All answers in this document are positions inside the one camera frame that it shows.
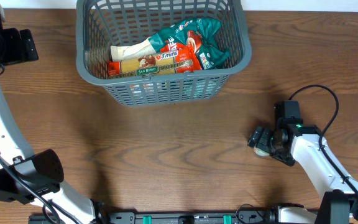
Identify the spaghetti pasta packet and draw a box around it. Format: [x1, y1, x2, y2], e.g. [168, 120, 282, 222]
[108, 46, 201, 79]

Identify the green lid jar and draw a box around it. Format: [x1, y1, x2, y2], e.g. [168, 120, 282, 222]
[254, 147, 270, 157]

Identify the beige clear plastic bag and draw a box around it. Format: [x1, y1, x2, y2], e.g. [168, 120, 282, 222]
[110, 39, 156, 61]

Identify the green Nescafe coffee bag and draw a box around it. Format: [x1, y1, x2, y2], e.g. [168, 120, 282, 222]
[148, 17, 230, 70]

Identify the grey plastic basket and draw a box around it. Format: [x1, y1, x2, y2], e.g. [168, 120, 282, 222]
[76, 0, 252, 106]

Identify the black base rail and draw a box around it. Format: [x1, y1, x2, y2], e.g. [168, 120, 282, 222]
[28, 210, 279, 224]

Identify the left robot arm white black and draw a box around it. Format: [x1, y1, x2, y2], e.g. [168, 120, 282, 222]
[0, 5, 109, 223]

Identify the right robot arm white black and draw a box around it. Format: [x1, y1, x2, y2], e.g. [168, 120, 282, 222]
[247, 101, 358, 223]

